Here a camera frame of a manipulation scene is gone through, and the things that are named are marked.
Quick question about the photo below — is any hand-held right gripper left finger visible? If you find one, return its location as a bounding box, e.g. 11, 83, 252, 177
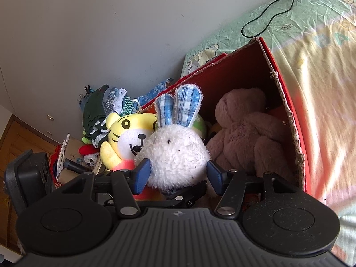
60, 158, 152, 219

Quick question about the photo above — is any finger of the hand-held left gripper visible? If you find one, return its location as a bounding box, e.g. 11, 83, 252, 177
163, 184, 208, 208

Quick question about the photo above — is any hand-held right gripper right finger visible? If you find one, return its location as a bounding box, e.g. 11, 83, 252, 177
207, 160, 297, 217

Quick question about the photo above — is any white rabbit plush toy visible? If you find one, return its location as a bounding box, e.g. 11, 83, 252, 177
134, 83, 210, 192

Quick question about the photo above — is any yellow tiger plush toy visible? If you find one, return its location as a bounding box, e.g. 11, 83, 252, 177
99, 113, 164, 201

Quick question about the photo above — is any green plush toy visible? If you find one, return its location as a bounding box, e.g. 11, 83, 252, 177
193, 115, 208, 140

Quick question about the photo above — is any red cardboard box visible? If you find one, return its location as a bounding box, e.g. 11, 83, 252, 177
140, 37, 313, 201

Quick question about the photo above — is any small yellow toy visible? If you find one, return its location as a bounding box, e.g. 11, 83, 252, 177
208, 122, 223, 138

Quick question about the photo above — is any black cylindrical object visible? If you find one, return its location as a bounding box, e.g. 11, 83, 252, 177
63, 158, 93, 174

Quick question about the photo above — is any brown teddy bear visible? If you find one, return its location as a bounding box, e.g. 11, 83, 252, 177
207, 87, 295, 184

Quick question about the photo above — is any brown cardboard box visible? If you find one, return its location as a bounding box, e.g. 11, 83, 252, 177
57, 136, 107, 185

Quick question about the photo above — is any small red white plush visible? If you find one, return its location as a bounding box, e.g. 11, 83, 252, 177
79, 145, 101, 165

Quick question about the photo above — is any pile of clothes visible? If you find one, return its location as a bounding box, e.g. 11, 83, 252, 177
79, 85, 140, 148

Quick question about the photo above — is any blue white patterned cloth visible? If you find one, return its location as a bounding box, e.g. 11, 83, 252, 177
136, 78, 174, 107

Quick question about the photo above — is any cartoon printed bed sheet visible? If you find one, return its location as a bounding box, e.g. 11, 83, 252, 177
181, 0, 356, 265

